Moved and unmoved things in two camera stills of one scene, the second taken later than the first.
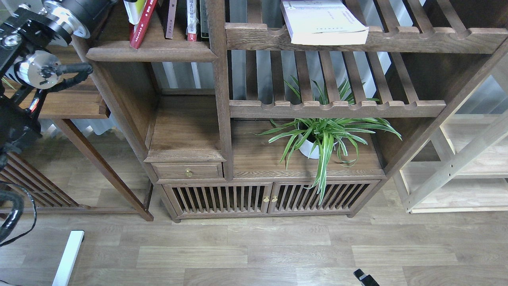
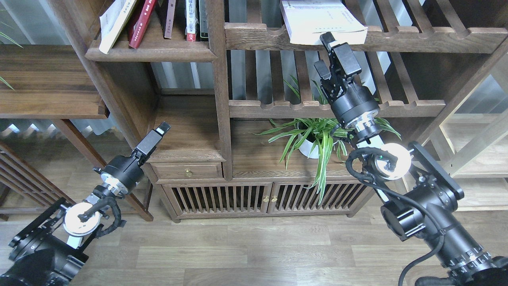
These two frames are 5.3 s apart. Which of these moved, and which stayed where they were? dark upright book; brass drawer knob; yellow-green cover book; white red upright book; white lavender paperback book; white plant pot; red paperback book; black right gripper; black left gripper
Moved: black left gripper; yellow-green cover book; black right gripper
Stayed: white lavender paperback book; brass drawer knob; white red upright book; dark upright book; white plant pot; red paperback book
